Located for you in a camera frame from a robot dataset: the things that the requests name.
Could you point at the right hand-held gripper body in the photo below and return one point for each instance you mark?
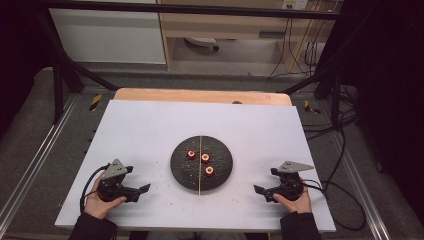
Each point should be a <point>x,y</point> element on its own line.
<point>290,186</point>

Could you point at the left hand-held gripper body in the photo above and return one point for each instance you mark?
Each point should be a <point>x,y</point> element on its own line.
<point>113,171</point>

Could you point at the black round plate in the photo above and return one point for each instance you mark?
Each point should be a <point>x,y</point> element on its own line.
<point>185,170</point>

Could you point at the red hawthorn piece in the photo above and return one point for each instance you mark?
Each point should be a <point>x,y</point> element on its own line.
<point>191,154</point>
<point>209,170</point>
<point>205,157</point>

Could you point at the person's right hand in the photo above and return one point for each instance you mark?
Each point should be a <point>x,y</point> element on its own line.
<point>298,206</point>

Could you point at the person's left hand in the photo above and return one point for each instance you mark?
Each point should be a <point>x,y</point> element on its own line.
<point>98,206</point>

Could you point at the white board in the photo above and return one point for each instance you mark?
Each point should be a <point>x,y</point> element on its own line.
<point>140,133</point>

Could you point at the yellow black floor tape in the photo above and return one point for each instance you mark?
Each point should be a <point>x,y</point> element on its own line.
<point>311,107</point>
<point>95,102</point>

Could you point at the wooden table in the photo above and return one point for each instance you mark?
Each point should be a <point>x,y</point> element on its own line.
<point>200,96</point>

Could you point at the white cabinet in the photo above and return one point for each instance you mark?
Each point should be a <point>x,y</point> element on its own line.
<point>110,36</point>

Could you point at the black curtain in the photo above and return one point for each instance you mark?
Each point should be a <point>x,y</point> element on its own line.
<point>393,83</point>
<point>16,50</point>

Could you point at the white power strip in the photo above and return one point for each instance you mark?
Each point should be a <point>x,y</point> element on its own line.
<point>200,41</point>

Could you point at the light wooden desk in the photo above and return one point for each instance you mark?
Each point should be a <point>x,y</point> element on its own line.
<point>216,25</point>

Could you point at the aluminium floor rail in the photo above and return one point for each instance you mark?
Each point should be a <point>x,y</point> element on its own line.
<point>363,190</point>
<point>36,156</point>

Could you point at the black metal frame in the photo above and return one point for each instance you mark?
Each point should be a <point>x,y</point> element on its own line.
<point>58,86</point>

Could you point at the white wall socket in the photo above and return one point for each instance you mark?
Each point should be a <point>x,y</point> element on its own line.
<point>294,4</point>

